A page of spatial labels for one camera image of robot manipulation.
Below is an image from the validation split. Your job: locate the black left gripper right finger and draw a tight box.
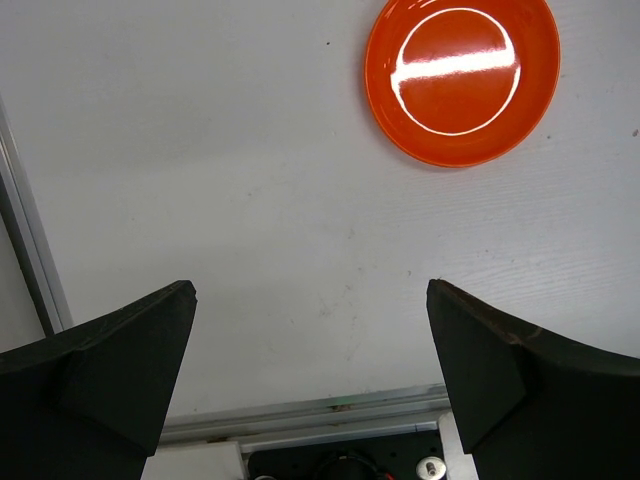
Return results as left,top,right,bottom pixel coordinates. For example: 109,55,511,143
426,280,639,479

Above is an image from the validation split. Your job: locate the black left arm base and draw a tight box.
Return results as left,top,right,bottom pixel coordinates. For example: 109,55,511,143
248,430,447,480

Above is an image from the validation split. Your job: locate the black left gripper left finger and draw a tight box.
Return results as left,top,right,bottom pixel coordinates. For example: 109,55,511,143
1,280,197,479

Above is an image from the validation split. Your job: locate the orange plate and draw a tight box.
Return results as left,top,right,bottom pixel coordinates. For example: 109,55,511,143
363,1,561,168

